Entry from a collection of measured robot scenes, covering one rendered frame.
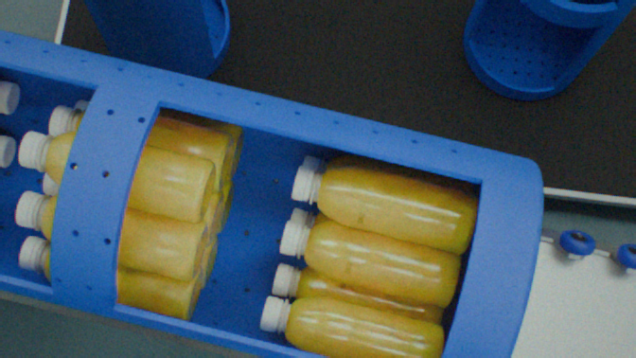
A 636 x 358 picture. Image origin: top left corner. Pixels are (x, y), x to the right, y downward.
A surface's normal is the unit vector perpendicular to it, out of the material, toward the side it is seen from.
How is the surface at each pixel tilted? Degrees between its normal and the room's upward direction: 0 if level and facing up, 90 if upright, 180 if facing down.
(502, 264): 3
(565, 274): 0
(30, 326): 0
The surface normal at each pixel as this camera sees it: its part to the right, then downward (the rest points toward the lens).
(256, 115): 0.17, -0.79
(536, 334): 0.03, -0.25
